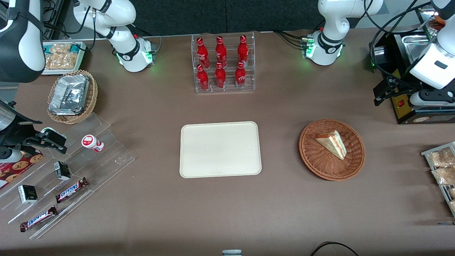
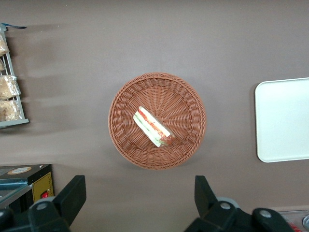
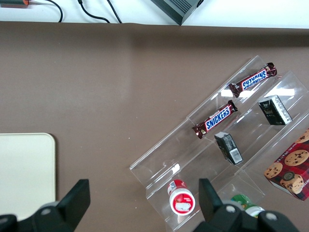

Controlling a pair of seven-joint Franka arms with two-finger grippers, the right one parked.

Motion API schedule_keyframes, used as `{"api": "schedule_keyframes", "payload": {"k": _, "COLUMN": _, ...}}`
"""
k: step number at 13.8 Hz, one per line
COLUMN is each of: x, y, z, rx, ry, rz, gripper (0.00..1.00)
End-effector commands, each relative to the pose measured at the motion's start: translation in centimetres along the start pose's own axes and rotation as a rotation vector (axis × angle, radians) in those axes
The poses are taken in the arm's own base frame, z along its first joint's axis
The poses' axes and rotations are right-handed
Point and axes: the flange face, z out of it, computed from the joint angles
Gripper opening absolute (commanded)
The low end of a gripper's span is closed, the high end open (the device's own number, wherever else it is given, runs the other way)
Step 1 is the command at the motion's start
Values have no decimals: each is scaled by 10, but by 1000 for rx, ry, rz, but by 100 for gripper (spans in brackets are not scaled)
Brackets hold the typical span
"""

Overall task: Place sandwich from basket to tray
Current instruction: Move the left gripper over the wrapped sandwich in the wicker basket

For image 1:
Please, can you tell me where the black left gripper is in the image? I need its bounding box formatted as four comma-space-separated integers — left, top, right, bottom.
373, 76, 422, 106

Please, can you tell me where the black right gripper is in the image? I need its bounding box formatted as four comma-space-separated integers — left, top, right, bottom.
12, 123, 68, 154

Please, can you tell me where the triangle sandwich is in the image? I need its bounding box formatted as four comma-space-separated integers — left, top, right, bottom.
315, 130, 347, 160

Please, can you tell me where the light tan wicker basket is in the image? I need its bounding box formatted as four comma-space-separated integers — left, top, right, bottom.
47, 70, 98, 124

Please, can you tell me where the tray of packaged snacks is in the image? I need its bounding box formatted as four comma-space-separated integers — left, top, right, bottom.
421, 142, 455, 217

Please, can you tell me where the white tray with snacks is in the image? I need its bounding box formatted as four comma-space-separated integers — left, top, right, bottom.
42, 41, 87, 76

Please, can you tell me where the round brown wicker basket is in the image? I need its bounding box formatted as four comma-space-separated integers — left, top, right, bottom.
299, 118, 366, 181

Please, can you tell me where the cream plastic tray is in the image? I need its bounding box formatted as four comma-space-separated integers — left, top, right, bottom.
180, 121, 262, 178

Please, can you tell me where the black food warmer appliance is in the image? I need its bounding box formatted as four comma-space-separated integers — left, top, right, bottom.
370, 5, 455, 125

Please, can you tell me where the small black carton box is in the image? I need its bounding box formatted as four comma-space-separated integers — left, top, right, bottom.
18, 185, 38, 204
54, 161, 71, 181

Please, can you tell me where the red cookie box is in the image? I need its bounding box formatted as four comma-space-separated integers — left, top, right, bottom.
0, 151, 44, 189

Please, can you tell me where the small white red-capped bottle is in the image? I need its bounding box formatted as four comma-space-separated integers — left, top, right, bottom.
81, 134, 105, 153

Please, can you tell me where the stack of foil trays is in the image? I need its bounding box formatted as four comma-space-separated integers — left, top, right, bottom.
48, 74, 90, 116

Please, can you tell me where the brown Snickers bar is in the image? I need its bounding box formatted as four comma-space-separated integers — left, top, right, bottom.
20, 206, 58, 232
55, 177, 89, 203

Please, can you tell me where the steel food pan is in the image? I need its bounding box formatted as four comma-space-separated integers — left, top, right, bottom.
402, 34, 433, 64

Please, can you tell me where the clear acrylic stepped display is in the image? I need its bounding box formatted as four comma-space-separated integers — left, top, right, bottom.
0, 113, 135, 239

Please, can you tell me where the clear bag of snacks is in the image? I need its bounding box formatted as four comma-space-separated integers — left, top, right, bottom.
45, 53, 79, 70
50, 43, 72, 54

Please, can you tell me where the clear bag of crackers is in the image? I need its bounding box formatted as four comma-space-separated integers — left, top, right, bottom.
428, 148, 455, 167
432, 166, 455, 185

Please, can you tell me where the red cola bottle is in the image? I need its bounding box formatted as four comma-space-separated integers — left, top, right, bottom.
197, 64, 209, 91
237, 35, 249, 64
215, 62, 226, 89
215, 36, 228, 68
235, 62, 246, 89
197, 37, 210, 69

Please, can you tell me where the clear acrylic bottle rack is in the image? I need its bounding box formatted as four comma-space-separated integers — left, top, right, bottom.
191, 32, 256, 94

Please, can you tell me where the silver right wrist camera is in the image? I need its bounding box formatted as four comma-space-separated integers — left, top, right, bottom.
0, 148, 22, 163

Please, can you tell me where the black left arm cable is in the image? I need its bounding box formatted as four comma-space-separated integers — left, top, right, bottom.
363, 0, 441, 71

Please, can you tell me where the black base cable bundle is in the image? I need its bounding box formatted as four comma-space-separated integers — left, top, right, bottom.
274, 30, 313, 48

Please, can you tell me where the black floor cable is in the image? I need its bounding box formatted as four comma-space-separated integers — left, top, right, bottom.
310, 242, 359, 256

